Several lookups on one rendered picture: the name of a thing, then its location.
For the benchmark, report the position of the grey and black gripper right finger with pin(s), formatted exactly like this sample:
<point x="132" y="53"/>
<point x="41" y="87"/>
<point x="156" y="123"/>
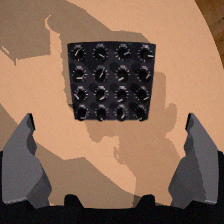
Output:
<point x="198" y="182"/>

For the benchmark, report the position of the black knob box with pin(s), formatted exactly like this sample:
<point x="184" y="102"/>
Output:
<point x="122" y="79"/>

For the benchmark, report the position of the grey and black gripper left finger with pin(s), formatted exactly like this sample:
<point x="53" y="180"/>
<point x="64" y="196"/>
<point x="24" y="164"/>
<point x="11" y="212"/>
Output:
<point x="24" y="185"/>

